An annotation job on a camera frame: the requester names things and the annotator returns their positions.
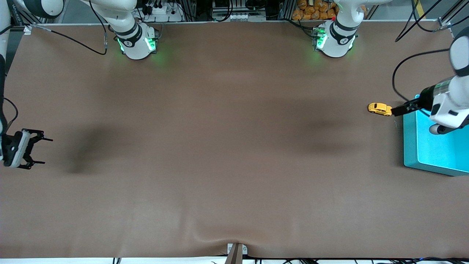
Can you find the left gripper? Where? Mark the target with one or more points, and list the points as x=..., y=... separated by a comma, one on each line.
x=414, y=105

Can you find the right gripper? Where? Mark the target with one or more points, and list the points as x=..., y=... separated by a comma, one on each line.
x=29, y=147

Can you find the yellow beetle toy car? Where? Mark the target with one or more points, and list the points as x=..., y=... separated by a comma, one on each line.
x=379, y=108

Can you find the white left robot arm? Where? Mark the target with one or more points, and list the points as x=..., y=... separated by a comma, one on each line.
x=450, y=106

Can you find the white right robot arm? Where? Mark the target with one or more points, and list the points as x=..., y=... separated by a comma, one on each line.
x=135, y=44

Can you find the teal plastic storage box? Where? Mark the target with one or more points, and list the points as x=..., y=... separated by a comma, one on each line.
x=428, y=150

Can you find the small white corner clip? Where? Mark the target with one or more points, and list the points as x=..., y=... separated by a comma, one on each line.
x=27, y=29

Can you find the pile of orange objects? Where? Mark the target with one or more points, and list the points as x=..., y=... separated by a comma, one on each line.
x=311, y=13

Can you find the brown table mat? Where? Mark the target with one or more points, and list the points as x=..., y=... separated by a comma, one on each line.
x=234, y=165

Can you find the white power strip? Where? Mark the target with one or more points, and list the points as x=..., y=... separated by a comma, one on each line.
x=159, y=10

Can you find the brown clamp bar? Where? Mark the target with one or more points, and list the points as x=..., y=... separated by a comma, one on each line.
x=234, y=257

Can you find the aluminium frame corner bracket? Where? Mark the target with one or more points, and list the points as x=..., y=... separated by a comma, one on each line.
x=445, y=23

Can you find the metal table clamp bracket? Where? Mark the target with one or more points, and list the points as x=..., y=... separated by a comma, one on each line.
x=229, y=250

